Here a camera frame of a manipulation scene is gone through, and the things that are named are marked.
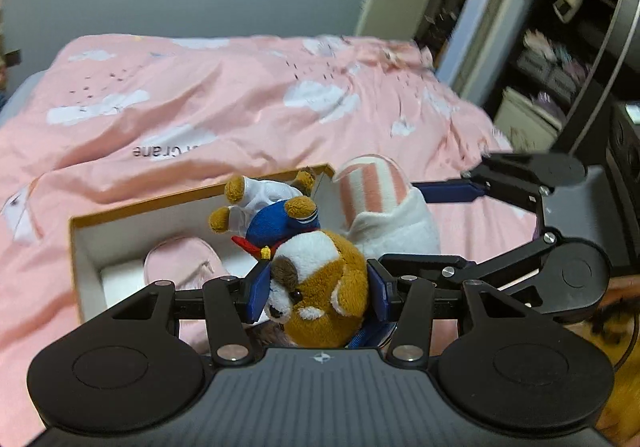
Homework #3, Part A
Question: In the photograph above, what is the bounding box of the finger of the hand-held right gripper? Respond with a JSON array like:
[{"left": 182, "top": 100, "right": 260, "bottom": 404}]
[
  {"left": 380, "top": 227, "right": 566, "bottom": 285},
  {"left": 412, "top": 152, "right": 551, "bottom": 220}
]

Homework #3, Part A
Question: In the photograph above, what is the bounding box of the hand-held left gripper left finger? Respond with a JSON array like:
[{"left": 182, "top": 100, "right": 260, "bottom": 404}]
[{"left": 112, "top": 264, "right": 273, "bottom": 368}]

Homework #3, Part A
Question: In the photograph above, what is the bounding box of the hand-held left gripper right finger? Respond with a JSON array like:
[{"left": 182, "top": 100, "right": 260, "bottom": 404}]
[{"left": 366, "top": 259, "right": 528, "bottom": 368}]

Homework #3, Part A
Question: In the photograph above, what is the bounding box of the white pink striped plush toy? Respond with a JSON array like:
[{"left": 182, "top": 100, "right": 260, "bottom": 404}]
[{"left": 332, "top": 154, "right": 441, "bottom": 260}]

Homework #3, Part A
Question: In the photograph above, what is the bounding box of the brown and white plush dog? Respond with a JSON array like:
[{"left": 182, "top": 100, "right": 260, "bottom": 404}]
[{"left": 209, "top": 170, "right": 371, "bottom": 348}]

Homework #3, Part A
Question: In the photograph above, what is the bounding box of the orange cardboard box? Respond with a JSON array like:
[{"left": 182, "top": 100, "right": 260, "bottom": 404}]
[{"left": 67, "top": 163, "right": 336, "bottom": 325}]

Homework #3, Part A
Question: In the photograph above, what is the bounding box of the pink plush slipper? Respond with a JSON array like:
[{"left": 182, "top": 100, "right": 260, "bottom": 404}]
[{"left": 144, "top": 236, "right": 233, "bottom": 293}]

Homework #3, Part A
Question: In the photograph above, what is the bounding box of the cream storage box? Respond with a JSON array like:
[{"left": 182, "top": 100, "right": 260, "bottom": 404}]
[{"left": 494, "top": 87, "right": 563, "bottom": 151}]

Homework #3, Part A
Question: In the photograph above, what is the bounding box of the small white box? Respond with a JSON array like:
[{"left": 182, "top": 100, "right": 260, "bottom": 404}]
[{"left": 100, "top": 259, "right": 151, "bottom": 313}]

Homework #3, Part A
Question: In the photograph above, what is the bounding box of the patterned storage bin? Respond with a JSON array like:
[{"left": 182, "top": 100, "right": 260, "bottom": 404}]
[{"left": 517, "top": 50, "right": 581, "bottom": 99}]

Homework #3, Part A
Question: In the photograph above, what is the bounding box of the small cream toy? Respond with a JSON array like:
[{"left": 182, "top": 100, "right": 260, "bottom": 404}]
[{"left": 380, "top": 47, "right": 417, "bottom": 66}]

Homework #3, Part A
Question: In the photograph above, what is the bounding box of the dark shelf unit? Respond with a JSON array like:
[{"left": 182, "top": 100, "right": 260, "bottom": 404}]
[{"left": 492, "top": 0, "right": 640, "bottom": 153}]

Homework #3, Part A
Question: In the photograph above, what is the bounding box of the pink cloud print blanket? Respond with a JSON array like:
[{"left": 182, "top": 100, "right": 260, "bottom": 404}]
[{"left": 0, "top": 33, "right": 541, "bottom": 428}]

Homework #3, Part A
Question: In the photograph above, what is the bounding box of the small white device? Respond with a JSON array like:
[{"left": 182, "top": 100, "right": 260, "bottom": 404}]
[{"left": 552, "top": 0, "right": 587, "bottom": 23}]

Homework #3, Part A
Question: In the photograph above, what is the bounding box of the white door frame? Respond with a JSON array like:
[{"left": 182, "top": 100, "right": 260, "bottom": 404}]
[{"left": 415, "top": 0, "right": 526, "bottom": 105}]

